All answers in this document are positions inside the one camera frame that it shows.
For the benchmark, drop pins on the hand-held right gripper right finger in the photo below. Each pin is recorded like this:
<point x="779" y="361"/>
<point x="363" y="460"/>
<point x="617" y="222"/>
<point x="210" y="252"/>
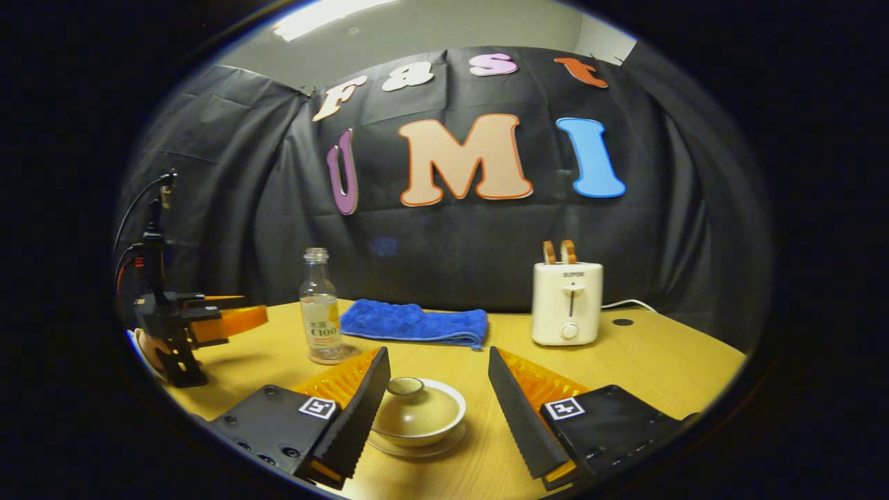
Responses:
<point x="524" y="417"/>

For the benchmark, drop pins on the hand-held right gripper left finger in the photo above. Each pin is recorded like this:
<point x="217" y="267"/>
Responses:
<point x="358" y="410"/>

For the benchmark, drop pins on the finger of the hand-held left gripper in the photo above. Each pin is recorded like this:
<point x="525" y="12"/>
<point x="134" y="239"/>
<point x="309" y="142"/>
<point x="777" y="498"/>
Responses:
<point x="236" y="323"/>
<point x="222" y="300"/>

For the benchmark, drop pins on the beige teacup lid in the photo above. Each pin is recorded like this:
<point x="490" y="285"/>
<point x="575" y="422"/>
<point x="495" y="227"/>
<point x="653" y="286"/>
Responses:
<point x="410" y="413"/>

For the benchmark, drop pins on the round coaster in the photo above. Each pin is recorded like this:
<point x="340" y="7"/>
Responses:
<point x="351" y="355"/>

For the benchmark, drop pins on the white teacup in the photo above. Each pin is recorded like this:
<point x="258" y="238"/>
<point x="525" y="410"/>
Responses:
<point x="444" y="417"/>

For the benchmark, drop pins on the clear water bottle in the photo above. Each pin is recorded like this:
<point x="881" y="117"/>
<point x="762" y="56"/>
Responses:
<point x="321" y="312"/>

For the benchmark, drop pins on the blue towel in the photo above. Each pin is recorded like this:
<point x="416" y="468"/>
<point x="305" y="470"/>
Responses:
<point x="417" y="323"/>

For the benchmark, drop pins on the cream toaster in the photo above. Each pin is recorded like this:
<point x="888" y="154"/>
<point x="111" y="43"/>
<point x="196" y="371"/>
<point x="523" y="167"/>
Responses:
<point x="566" y="305"/>

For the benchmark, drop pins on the brown bread slice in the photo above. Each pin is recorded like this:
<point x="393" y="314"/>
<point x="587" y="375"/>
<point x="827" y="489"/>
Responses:
<point x="568" y="251"/>
<point x="549" y="253"/>

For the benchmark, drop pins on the black backdrop cloth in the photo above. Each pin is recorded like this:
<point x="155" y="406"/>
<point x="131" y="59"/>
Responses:
<point x="458" y="250"/>

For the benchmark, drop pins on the ceiling light panel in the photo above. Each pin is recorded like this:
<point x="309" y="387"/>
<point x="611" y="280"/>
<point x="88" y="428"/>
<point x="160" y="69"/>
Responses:
<point x="326" y="17"/>

